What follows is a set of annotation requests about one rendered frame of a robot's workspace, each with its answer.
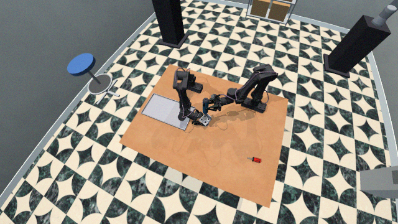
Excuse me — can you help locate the blue electric screwdriver barrel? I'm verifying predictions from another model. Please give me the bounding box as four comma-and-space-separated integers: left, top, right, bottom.
203, 98, 209, 115

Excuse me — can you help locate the red screwdriver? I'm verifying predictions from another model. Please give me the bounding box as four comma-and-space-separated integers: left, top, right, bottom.
252, 157, 261, 163

